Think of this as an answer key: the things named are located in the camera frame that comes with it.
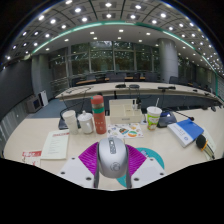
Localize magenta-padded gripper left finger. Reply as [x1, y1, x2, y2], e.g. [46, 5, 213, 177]
[57, 141, 101, 189]

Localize blue and white book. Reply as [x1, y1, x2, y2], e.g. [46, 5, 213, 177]
[166, 118, 205, 148]

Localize white standing appliance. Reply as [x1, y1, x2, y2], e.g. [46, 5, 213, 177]
[39, 89, 49, 107]

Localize white printed booklet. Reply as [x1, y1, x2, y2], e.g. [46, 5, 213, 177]
[40, 129, 70, 160]

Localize colourful sticker sheet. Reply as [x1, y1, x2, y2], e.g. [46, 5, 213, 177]
[107, 122, 145, 140]

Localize white lidded mug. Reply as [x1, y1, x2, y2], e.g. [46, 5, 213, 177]
[77, 110, 95, 135]

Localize green printed paper cup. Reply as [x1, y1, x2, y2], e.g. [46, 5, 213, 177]
[146, 98, 163, 131]

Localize round teal printed mouse pad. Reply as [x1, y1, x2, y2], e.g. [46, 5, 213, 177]
[116, 147, 165, 189]

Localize yellow and black handheld microphone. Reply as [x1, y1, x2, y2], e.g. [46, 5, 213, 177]
[195, 134, 217, 160]

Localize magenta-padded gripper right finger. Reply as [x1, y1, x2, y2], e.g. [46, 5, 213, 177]
[125, 143, 166, 190]

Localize white open box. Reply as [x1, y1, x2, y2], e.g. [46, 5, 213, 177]
[108, 98, 145, 125]

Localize grey box monitor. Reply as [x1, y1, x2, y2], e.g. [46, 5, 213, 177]
[26, 94, 43, 114]

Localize long curved conference table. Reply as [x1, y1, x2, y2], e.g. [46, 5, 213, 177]
[55, 81, 222, 102]

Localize red and white leaflet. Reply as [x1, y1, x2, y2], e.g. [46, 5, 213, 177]
[21, 149, 43, 167]

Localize stack of white paper cups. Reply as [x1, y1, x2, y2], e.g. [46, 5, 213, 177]
[61, 109, 79, 136]

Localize ceiling lights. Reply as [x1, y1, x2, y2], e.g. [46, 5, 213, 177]
[3, 0, 224, 76]

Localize red drink bottle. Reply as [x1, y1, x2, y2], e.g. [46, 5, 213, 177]
[90, 94, 108, 135]

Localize black desk microphone console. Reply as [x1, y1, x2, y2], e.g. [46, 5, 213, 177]
[157, 108, 196, 129]

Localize silver computer mouse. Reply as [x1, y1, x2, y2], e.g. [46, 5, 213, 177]
[96, 137, 129, 179]

